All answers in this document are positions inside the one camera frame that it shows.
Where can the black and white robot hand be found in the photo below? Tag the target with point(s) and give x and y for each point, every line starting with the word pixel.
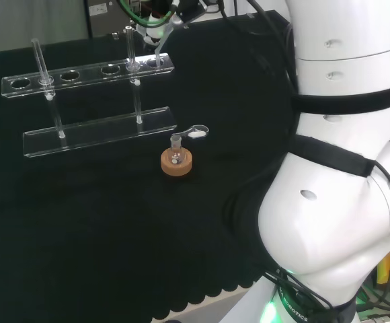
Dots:
pixel 153 35

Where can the glass weighing funnel with powder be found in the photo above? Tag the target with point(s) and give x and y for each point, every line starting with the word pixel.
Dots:
pixel 196 134

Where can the clear acrylic funnel stand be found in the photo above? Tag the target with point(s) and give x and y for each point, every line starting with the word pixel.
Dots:
pixel 90 133

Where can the grey metal cabinet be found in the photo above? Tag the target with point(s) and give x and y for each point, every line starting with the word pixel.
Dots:
pixel 107 17

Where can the small round-bottom glass flask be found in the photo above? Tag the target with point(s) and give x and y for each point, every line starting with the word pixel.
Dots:
pixel 176 151

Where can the black bench cloth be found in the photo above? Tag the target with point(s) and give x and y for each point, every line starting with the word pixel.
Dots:
pixel 114 218

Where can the pale board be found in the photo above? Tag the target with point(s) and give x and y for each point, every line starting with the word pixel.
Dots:
pixel 245 303

